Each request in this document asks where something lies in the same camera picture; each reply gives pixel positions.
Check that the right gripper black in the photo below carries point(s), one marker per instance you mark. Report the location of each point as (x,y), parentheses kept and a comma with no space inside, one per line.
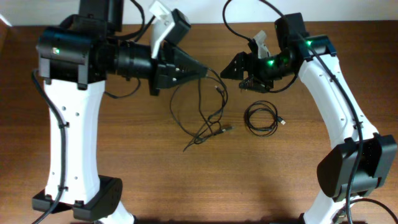
(250,70)

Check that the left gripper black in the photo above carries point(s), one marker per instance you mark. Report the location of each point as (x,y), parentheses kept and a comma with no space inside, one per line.
(161,71)

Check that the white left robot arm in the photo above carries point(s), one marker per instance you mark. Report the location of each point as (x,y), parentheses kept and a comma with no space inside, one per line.
(75,59)

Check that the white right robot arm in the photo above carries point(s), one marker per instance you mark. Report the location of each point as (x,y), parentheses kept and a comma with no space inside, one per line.
(360,158)

